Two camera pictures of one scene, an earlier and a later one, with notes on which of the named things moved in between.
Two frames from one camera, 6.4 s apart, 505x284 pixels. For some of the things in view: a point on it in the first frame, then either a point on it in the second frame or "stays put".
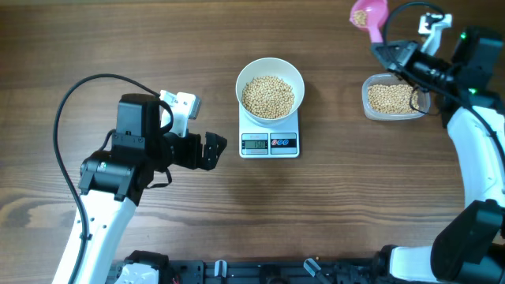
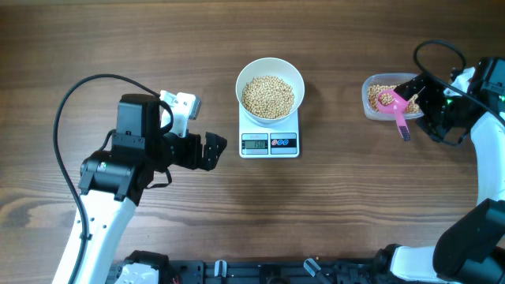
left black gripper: (192, 158) stays put
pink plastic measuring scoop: (369, 14) -> (390, 102)
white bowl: (273, 68) stays put
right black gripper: (407, 54) -> (438, 128)
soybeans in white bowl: (267, 97) stays put
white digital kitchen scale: (257, 141) stays put
